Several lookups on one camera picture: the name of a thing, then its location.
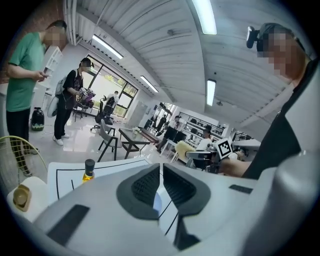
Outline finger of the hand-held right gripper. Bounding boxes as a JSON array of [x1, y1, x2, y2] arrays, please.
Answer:
[[186, 150, 213, 161]]

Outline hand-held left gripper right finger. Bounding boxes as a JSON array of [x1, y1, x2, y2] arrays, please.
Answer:
[[162, 162, 261, 252]]

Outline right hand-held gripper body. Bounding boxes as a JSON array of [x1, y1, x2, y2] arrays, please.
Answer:
[[211, 138, 233, 161]]

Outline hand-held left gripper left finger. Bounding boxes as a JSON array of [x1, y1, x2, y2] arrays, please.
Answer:
[[33, 162, 180, 256]]

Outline blue big plate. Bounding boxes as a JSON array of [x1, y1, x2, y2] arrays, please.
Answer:
[[152, 191, 163, 216]]

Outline person's right forearm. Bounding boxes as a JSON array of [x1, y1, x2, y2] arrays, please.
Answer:
[[219, 157, 252, 179]]

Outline yellow oil bottle black cap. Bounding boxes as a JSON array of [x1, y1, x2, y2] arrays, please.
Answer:
[[81, 158, 96, 185]]

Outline ceiling light strip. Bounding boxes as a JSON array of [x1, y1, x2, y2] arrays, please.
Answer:
[[206, 79, 217, 107], [191, 0, 218, 35], [139, 75, 159, 93], [91, 34, 124, 60]]

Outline person's black shirt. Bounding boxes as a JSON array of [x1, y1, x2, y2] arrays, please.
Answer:
[[241, 57, 320, 180]]

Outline grey chair black legs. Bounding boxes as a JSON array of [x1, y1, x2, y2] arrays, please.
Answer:
[[96, 119, 123, 163]]

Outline tan wooden bowl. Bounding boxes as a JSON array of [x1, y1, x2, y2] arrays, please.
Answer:
[[12, 184, 33, 213]]

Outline black office chair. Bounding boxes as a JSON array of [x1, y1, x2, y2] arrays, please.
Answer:
[[90, 98, 114, 131]]

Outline person's head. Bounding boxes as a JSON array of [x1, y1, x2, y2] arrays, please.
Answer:
[[257, 22, 312, 87]]

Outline large black-framed window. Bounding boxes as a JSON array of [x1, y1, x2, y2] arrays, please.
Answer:
[[82, 54, 139, 118]]

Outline white cubby shelf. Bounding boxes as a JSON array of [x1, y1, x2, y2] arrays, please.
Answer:
[[44, 46, 63, 88]]

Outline black head-mounted camera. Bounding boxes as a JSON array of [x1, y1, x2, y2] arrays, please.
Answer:
[[246, 25, 265, 50]]

